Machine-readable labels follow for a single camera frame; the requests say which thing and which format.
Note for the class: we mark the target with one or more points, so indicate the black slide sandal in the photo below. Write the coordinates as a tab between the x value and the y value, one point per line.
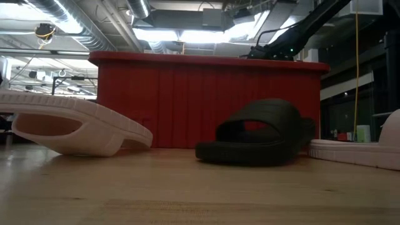
265	150

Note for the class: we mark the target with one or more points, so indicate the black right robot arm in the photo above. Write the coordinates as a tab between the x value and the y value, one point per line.
300	34

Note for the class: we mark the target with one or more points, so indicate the red plastic bin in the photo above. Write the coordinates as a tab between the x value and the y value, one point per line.
187	103

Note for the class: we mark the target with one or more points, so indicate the small red box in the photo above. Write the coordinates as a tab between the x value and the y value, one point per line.
342	136

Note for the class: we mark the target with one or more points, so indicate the black pole stand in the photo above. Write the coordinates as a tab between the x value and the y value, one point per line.
54	84

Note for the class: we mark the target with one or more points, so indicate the pale green box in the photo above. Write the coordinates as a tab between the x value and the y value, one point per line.
363	133

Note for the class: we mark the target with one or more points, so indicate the ceiling-mounted black camera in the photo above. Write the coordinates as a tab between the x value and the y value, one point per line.
44	30

